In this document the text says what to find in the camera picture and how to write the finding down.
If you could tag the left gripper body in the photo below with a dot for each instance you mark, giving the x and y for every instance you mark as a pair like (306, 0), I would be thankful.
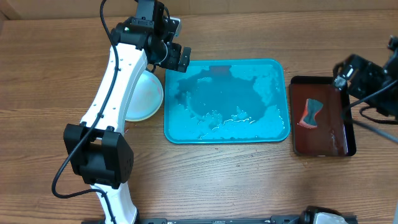
(168, 55)

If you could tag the red and grey sponge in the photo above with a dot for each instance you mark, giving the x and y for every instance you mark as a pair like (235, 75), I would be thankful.
(312, 108)

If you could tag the dark red rectangular tray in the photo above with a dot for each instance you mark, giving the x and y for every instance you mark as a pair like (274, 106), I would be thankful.
(332, 137)

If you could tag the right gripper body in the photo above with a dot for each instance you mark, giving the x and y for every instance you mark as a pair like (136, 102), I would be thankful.
(364, 79)

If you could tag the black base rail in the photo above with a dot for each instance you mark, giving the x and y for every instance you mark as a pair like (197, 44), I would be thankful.
(275, 219)

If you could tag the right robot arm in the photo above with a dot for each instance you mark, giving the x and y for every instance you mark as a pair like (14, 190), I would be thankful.
(346, 111)

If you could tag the teal plastic tray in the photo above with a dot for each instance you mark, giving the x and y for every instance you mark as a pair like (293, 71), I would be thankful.
(226, 101)

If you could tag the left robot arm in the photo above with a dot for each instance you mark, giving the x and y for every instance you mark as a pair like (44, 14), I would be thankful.
(97, 149)

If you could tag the light blue plate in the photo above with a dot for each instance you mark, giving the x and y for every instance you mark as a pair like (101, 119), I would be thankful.
(147, 98)

